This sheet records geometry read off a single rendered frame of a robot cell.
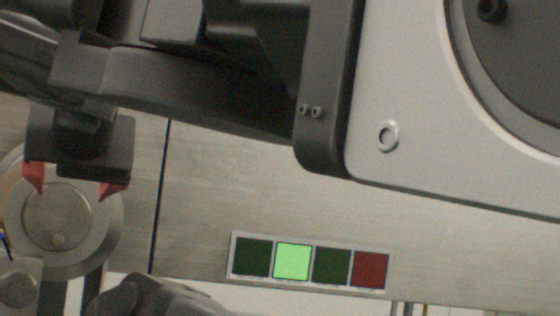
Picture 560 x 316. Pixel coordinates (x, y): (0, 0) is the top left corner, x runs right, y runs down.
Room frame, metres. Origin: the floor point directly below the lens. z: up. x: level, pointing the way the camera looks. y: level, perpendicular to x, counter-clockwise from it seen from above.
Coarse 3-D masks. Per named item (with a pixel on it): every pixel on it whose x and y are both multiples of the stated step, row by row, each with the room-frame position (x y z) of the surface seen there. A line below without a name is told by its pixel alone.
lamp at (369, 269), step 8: (360, 256) 1.75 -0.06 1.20; (368, 256) 1.75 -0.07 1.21; (376, 256) 1.76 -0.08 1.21; (384, 256) 1.76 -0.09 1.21; (360, 264) 1.75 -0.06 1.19; (368, 264) 1.75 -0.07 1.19; (376, 264) 1.76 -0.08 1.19; (384, 264) 1.76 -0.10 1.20; (360, 272) 1.75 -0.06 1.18; (368, 272) 1.75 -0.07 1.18; (376, 272) 1.76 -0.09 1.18; (384, 272) 1.76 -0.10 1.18; (352, 280) 1.75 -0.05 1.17; (360, 280) 1.75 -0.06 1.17; (368, 280) 1.76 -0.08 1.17; (376, 280) 1.76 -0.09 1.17
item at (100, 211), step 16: (48, 176) 1.30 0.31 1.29; (16, 192) 1.30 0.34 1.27; (96, 192) 1.32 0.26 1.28; (16, 208) 1.30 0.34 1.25; (96, 208) 1.32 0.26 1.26; (16, 224) 1.30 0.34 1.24; (96, 224) 1.32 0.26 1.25; (16, 240) 1.30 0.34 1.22; (96, 240) 1.32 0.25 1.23; (48, 256) 1.31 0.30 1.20; (64, 256) 1.31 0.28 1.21; (80, 256) 1.32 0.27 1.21
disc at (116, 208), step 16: (16, 176) 1.30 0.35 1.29; (0, 192) 1.29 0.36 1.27; (32, 192) 1.30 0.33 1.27; (0, 208) 1.29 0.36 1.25; (112, 208) 1.33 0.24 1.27; (0, 224) 1.30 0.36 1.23; (112, 224) 1.33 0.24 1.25; (0, 240) 1.30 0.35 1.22; (112, 240) 1.33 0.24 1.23; (96, 256) 1.32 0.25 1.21; (48, 272) 1.31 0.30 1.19; (64, 272) 1.32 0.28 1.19; (80, 272) 1.32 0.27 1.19
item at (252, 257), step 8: (240, 240) 1.70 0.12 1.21; (248, 240) 1.70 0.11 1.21; (240, 248) 1.70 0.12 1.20; (248, 248) 1.70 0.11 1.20; (256, 248) 1.71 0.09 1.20; (264, 248) 1.71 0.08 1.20; (240, 256) 1.70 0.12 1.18; (248, 256) 1.70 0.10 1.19; (256, 256) 1.71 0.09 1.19; (264, 256) 1.71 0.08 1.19; (240, 264) 1.70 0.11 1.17; (248, 264) 1.70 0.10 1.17; (256, 264) 1.71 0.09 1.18; (264, 264) 1.71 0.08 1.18; (240, 272) 1.70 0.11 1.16; (248, 272) 1.71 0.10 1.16; (256, 272) 1.71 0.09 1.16; (264, 272) 1.71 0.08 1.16
